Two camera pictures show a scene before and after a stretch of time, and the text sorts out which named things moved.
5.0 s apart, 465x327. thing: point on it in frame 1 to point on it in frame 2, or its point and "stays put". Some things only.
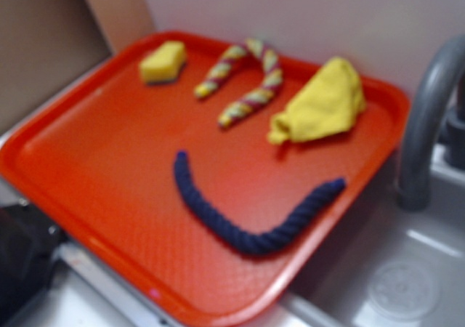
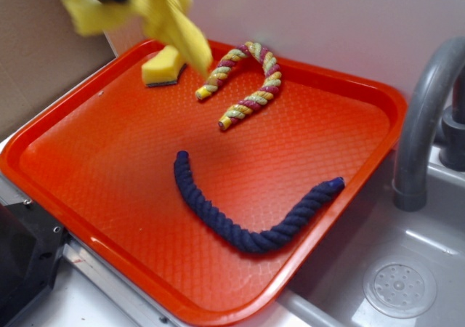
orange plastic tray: x=205 y=178 stays put
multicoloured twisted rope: x=253 y=101 stays put
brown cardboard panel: x=54 y=31 stays put
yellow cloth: x=327 y=104 to x=160 y=6
